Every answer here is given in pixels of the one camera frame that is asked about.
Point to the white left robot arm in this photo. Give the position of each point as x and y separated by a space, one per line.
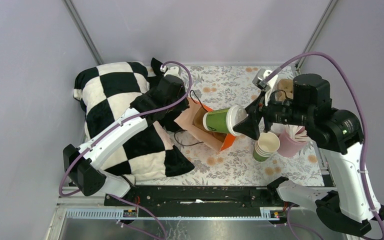
82 164

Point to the floral table mat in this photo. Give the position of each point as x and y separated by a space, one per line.
218 87

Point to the orange paper bag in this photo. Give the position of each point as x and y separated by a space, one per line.
192 120

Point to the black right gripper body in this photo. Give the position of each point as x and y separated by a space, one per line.
286 112

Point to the white plastic cup lid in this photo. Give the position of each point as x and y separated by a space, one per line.
234 116

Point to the stack of green paper cups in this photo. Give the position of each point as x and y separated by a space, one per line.
266 146

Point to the pink cup of stirrers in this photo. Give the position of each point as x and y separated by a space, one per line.
292 140

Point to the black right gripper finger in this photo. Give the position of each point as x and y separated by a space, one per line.
249 127
257 106

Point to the green paper coffee cup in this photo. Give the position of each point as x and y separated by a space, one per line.
215 121

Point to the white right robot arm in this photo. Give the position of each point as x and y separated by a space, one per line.
338 135

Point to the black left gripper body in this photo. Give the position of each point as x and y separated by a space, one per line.
179 105

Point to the black white checkered blanket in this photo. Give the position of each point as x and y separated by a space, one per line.
125 105

